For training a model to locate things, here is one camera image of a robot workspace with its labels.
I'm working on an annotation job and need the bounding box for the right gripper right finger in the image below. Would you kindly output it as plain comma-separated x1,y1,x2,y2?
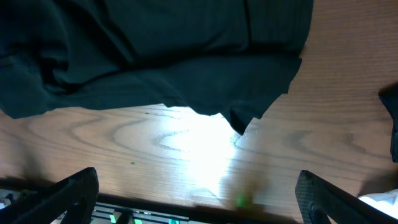
295,170,397,224

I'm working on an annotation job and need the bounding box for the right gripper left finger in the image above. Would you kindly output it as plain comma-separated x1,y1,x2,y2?
1,167,99,224

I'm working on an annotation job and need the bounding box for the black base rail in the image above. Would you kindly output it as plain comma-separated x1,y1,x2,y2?
0,177,299,224

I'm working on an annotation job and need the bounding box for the black polo shirt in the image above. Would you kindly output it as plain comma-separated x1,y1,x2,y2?
1,0,313,134

